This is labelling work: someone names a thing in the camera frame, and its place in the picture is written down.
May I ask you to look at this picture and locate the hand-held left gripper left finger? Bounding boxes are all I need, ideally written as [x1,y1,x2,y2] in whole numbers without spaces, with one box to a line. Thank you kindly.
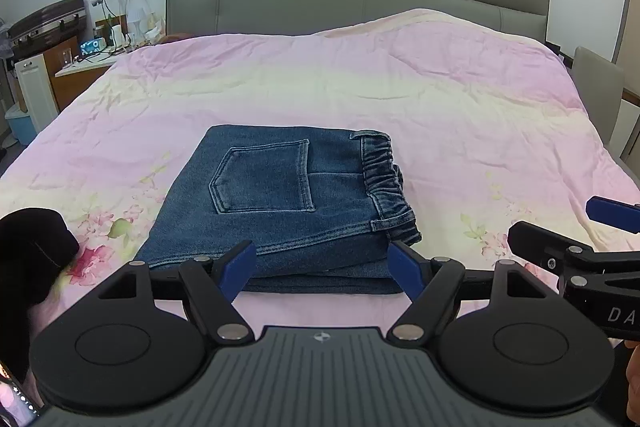
[95,239,258,342]

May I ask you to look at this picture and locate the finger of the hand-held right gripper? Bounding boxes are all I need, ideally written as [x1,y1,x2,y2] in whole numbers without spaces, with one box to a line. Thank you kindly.
[586,196,640,236]
[507,221,640,291]

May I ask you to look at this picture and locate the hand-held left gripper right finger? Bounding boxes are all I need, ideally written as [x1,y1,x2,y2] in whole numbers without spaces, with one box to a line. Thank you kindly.
[386,240,563,343]

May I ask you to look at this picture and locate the blue denim pants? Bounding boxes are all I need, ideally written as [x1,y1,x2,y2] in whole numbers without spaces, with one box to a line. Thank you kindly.
[135,124,423,297]

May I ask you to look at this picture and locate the person's right hand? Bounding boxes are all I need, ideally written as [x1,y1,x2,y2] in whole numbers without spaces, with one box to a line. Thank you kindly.
[624,341,640,411]

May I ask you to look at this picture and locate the grey upholstered chair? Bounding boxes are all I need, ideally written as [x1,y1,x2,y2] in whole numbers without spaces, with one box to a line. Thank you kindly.
[570,46,627,152]

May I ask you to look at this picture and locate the pink floral duvet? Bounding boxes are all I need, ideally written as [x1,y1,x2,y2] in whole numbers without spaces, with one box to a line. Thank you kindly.
[0,8,640,358]

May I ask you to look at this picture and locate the black cloth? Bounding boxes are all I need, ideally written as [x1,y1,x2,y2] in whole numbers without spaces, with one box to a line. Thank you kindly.
[0,207,81,383]

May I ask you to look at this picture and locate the wooden nightstand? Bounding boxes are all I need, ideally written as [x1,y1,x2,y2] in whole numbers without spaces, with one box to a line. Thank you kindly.
[42,34,127,114]

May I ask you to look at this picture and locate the smartphone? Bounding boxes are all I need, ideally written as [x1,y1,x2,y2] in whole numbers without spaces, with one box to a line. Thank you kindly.
[0,364,42,427]

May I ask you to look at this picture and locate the blue plastic bin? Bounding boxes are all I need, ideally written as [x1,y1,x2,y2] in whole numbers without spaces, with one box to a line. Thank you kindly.
[4,103,39,148]

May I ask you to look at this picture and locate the white table lamp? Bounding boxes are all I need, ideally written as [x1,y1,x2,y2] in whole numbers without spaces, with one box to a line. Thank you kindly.
[126,4,150,46]

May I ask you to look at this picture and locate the white cabinet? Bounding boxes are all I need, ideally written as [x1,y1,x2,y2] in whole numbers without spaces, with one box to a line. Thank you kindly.
[14,52,61,134]

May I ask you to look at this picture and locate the dark brown suitcase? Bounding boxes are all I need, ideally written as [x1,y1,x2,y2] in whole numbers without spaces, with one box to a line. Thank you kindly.
[9,0,87,58]

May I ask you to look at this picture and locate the black charger cable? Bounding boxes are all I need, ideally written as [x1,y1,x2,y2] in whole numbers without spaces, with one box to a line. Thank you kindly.
[101,0,132,55]

